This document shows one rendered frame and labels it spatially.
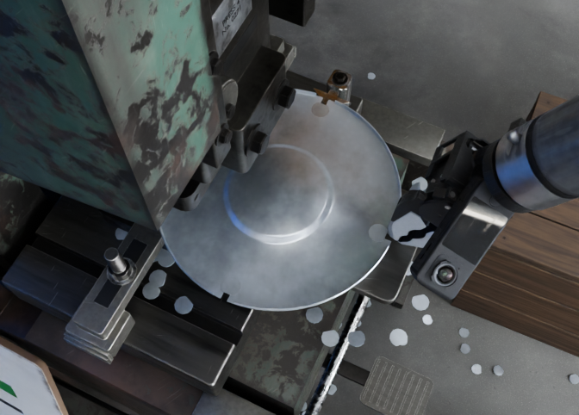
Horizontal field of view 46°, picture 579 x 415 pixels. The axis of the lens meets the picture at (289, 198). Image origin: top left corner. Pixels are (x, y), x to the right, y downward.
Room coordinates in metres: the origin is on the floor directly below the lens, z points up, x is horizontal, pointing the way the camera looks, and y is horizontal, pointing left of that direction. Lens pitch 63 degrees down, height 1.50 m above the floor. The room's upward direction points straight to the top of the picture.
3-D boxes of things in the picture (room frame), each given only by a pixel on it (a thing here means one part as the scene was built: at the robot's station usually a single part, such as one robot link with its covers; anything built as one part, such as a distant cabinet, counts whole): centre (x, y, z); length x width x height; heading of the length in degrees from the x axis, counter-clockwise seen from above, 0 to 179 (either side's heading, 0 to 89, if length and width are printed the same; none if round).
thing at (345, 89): (0.54, -0.06, 0.75); 0.03 x 0.03 x 0.10; 64
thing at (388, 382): (0.37, 0.00, 0.14); 0.59 x 0.10 x 0.05; 64
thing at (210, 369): (0.43, 0.13, 0.68); 0.45 x 0.30 x 0.06; 154
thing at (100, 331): (0.28, 0.20, 0.76); 0.17 x 0.06 x 0.10; 154
